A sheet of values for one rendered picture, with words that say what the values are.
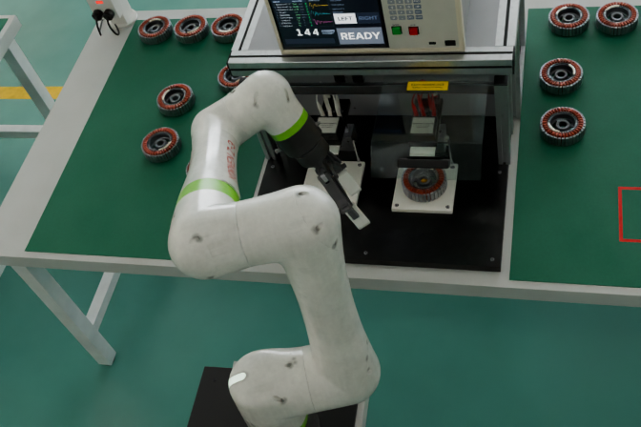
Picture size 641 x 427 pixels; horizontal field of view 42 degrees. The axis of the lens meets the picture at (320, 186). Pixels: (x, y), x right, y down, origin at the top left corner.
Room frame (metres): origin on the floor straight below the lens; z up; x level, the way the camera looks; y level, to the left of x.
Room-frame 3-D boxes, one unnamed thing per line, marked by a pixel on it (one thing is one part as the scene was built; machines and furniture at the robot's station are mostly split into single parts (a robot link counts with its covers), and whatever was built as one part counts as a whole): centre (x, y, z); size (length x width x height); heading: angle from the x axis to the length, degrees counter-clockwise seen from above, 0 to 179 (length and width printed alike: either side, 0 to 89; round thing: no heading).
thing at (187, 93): (1.89, 0.33, 0.77); 0.11 x 0.11 x 0.04
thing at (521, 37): (1.55, -0.61, 0.91); 0.28 x 0.03 x 0.32; 155
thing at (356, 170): (1.38, -0.03, 0.78); 0.15 x 0.15 x 0.01; 65
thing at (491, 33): (1.62, -0.28, 1.09); 0.68 x 0.44 x 0.05; 65
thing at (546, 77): (1.50, -0.71, 0.77); 0.11 x 0.11 x 0.04
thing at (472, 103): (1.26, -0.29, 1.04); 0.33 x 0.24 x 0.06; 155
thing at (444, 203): (1.28, -0.25, 0.78); 0.15 x 0.15 x 0.01; 65
